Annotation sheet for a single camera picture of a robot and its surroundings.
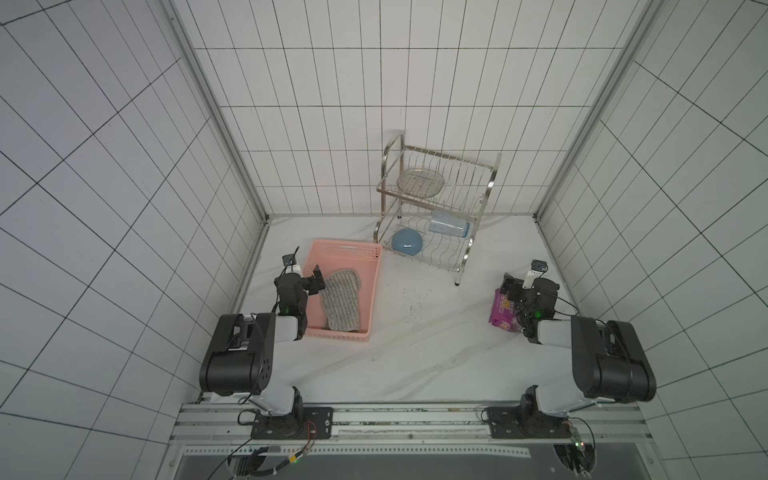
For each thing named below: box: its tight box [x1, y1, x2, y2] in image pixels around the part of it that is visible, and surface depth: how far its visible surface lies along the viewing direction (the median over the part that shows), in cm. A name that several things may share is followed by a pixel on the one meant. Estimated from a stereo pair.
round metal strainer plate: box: [397, 167, 445, 198], surface depth 94 cm
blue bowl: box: [392, 228, 423, 256], surface depth 105 cm
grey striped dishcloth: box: [320, 269, 362, 332], surface depth 96 cm
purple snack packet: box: [488, 288, 523, 333], surface depth 89 cm
